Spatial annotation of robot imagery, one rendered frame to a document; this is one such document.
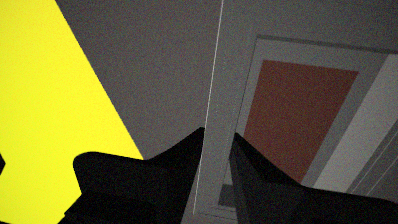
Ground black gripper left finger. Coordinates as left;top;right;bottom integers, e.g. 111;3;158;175
73;127;205;224

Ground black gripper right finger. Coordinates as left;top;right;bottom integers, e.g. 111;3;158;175
229;132;398;224

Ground white picture frame with red picture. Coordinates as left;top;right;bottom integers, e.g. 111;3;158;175
193;0;398;223

